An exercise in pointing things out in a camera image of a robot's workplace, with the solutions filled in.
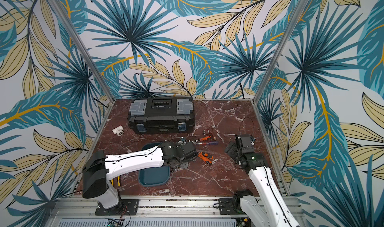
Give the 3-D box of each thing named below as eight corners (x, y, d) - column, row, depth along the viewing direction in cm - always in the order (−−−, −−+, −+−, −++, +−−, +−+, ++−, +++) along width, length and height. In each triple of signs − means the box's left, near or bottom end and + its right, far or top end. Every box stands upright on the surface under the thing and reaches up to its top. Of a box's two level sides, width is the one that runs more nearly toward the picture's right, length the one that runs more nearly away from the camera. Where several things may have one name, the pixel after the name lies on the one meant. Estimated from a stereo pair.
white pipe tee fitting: (113, 135, 101) (111, 133, 98) (116, 128, 105) (114, 125, 102) (122, 135, 101) (121, 133, 98) (125, 128, 105) (123, 125, 102)
